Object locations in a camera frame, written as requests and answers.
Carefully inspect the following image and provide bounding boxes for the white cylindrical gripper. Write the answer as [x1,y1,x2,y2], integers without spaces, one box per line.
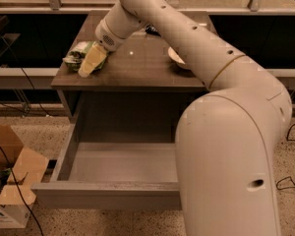
[78,2,147,78]

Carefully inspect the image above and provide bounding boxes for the green jalapeno chip bag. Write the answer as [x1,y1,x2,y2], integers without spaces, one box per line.
[63,41,108,72]

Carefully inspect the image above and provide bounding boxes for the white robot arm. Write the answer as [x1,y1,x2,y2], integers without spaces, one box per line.
[93,0,292,236]

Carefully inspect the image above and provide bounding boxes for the open grey top drawer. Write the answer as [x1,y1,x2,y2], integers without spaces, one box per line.
[30,91,183,211]

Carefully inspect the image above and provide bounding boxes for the dark blue snack bar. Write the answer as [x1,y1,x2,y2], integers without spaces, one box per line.
[145,25,159,36]

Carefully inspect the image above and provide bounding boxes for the white paper bowl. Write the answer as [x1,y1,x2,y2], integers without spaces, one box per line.
[168,47,188,70]

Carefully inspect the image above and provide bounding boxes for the open cardboard box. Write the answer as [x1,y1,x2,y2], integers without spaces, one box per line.
[0,125,48,229]

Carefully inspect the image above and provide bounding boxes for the black cable at left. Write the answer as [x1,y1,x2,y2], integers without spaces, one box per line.
[0,36,53,236]

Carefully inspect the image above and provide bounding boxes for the black cable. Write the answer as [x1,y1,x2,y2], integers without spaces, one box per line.
[0,36,53,236]
[275,118,295,199]

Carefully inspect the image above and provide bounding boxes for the black cable at right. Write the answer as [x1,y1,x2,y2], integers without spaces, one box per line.
[275,118,295,199]

